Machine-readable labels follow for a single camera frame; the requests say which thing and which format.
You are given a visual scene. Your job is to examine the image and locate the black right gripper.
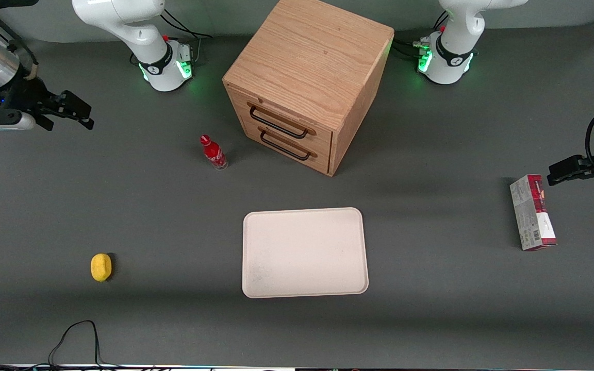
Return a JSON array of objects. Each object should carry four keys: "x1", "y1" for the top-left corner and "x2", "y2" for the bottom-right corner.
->
[{"x1": 0, "y1": 76, "x2": 95, "y2": 130}]

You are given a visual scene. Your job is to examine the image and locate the red coke bottle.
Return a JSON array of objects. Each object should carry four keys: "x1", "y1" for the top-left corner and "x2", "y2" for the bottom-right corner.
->
[{"x1": 200, "y1": 134, "x2": 229, "y2": 171}]

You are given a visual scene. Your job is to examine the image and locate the beige rectangular tray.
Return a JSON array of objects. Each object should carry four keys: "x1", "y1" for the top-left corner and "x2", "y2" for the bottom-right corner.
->
[{"x1": 242, "y1": 207, "x2": 369, "y2": 299}]

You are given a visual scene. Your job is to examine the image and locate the grey and red carton box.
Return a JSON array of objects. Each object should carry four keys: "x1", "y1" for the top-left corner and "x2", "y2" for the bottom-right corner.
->
[{"x1": 509, "y1": 174, "x2": 558, "y2": 251}]

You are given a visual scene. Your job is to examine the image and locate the yellow lemon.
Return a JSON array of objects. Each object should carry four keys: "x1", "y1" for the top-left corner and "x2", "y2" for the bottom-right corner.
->
[{"x1": 91, "y1": 253, "x2": 113, "y2": 282}]

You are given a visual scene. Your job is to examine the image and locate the wooden two-drawer cabinet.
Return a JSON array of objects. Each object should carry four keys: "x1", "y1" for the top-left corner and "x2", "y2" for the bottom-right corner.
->
[{"x1": 222, "y1": 0, "x2": 395, "y2": 177}]

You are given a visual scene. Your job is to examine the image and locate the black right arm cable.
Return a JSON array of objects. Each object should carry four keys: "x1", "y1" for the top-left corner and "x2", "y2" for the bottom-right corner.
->
[{"x1": 6, "y1": 42, "x2": 39, "y2": 82}]

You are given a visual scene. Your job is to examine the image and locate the black right base cables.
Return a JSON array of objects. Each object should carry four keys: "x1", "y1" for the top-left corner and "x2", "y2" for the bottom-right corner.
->
[{"x1": 160, "y1": 9, "x2": 214, "y2": 65}]

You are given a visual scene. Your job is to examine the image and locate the black base cables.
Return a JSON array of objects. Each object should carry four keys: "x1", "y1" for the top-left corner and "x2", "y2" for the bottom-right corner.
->
[
  {"x1": 160, "y1": 9, "x2": 214, "y2": 65},
  {"x1": 394, "y1": 11, "x2": 448, "y2": 60}
]

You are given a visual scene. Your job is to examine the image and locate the black long drawer handle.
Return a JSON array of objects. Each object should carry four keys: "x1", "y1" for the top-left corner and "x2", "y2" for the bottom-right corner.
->
[{"x1": 248, "y1": 103, "x2": 316, "y2": 140}]

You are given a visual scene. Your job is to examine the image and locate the black left base cables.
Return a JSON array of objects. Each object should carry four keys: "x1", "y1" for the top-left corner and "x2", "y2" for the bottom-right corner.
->
[{"x1": 394, "y1": 11, "x2": 448, "y2": 60}]

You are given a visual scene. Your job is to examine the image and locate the black loose table cable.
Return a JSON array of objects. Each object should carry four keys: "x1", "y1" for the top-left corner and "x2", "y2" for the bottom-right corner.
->
[{"x1": 0, "y1": 320, "x2": 138, "y2": 371}]

